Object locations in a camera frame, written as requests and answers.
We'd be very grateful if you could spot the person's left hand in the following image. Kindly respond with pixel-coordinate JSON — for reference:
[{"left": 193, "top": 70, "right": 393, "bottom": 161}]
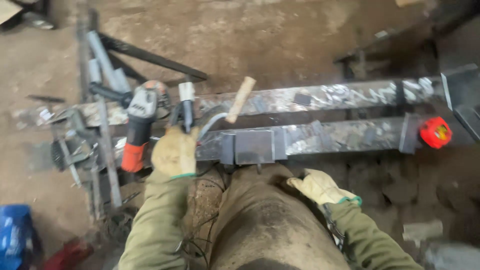
[{"left": 151, "top": 125, "right": 200, "bottom": 179}]

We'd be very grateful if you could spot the person's right hand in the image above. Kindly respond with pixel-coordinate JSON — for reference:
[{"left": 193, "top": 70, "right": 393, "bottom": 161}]
[{"left": 286, "top": 168, "right": 363, "bottom": 206}]

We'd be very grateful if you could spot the black welding electrode holder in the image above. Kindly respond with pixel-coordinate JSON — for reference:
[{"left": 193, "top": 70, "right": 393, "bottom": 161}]
[{"left": 170, "top": 80, "right": 196, "bottom": 134}]

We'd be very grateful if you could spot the person's leg in dusty trousers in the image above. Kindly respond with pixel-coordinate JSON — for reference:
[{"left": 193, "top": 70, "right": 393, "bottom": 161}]
[{"left": 208, "top": 163, "right": 351, "bottom": 270}]

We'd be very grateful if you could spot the orange and grey angle grinder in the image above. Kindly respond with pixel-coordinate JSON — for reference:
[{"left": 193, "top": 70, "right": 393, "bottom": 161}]
[{"left": 88, "top": 80, "right": 172, "bottom": 173}]

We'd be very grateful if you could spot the square steel plate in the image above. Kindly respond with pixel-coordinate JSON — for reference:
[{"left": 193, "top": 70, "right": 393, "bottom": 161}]
[{"left": 234, "top": 129, "right": 277, "bottom": 166}]

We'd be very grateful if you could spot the short steel beam with brackets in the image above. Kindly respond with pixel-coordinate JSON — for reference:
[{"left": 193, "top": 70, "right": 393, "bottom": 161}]
[{"left": 112, "top": 114, "right": 422, "bottom": 163}]

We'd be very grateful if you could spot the small black steel square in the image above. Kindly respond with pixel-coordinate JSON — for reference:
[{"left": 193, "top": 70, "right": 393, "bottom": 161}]
[{"left": 293, "top": 92, "right": 312, "bottom": 107}]

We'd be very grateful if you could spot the long thin steel bar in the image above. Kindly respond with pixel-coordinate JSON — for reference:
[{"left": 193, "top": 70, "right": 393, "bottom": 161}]
[{"left": 76, "top": 17, "right": 124, "bottom": 220}]

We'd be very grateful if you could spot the black flat steel bar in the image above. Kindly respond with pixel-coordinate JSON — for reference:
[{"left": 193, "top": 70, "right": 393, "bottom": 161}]
[{"left": 98, "top": 32, "right": 209, "bottom": 81}]

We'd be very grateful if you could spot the long chalk marked steel beam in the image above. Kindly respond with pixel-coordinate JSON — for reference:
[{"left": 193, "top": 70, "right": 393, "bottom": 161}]
[{"left": 11, "top": 77, "right": 444, "bottom": 129}]

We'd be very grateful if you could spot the grey metal pipe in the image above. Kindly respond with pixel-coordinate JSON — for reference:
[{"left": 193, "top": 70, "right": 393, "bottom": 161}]
[{"left": 85, "top": 30, "right": 131, "bottom": 95}]

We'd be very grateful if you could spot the heap of metal scrap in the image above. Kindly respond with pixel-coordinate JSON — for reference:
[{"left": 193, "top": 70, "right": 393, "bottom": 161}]
[{"left": 26, "top": 94, "right": 99, "bottom": 189}]

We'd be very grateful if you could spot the grey stone block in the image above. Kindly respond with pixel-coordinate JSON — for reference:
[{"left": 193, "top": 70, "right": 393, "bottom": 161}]
[{"left": 402, "top": 220, "right": 444, "bottom": 241}]

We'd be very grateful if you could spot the red tape measure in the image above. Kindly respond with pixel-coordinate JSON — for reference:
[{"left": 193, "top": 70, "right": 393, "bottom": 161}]
[{"left": 419, "top": 116, "right": 453, "bottom": 150}]

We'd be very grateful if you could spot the red tool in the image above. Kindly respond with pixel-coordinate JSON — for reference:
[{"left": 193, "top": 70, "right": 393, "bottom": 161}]
[{"left": 42, "top": 239, "right": 94, "bottom": 270}]

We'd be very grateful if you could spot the dark steel angle piece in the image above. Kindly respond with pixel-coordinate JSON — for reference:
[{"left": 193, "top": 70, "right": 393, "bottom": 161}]
[{"left": 440, "top": 63, "right": 480, "bottom": 142}]

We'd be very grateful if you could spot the blue plastic container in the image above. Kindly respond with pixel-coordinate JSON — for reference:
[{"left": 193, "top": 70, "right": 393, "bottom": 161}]
[{"left": 0, "top": 204, "right": 43, "bottom": 270}]

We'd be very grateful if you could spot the cardboard sheet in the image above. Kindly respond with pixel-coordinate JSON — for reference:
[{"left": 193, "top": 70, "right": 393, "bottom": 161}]
[{"left": 0, "top": 0, "right": 24, "bottom": 25}]

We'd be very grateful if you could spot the wooden handled chipping hammer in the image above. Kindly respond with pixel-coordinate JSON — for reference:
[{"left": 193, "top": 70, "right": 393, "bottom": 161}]
[{"left": 196, "top": 76, "right": 257, "bottom": 142}]

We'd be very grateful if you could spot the black welding cable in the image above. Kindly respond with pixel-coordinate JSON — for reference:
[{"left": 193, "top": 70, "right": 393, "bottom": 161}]
[{"left": 175, "top": 163, "right": 230, "bottom": 270}]

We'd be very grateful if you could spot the dark metal frame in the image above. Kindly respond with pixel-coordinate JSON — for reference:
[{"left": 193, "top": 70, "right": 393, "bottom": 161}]
[{"left": 333, "top": 0, "right": 480, "bottom": 80}]

